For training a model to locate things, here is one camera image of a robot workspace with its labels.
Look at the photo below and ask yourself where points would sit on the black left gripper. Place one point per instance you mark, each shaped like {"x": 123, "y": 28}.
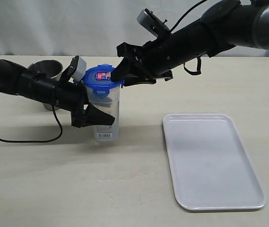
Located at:
{"x": 73, "y": 97}

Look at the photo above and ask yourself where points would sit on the blue plastic snap lid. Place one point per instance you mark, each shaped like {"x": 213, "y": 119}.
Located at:
{"x": 98, "y": 81}

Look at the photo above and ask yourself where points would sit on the stainless steel cup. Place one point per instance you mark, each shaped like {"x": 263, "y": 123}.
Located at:
{"x": 52, "y": 69}

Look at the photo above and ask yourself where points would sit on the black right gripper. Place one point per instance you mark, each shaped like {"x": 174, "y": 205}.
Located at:
{"x": 143, "y": 64}

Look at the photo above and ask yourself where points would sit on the clear tall plastic container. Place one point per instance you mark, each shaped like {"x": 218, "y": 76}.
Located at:
{"x": 106, "y": 99}

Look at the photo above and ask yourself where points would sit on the white backdrop curtain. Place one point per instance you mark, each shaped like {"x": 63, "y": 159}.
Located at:
{"x": 85, "y": 27}

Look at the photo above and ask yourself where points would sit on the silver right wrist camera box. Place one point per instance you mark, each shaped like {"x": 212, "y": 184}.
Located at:
{"x": 153, "y": 24}

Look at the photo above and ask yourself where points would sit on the white rectangular plastic tray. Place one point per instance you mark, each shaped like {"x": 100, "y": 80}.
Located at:
{"x": 210, "y": 167}

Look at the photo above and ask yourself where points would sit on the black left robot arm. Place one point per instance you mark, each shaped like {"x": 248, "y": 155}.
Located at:
{"x": 17, "y": 80}

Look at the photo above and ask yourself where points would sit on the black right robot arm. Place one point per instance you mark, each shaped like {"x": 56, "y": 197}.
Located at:
{"x": 225, "y": 25}

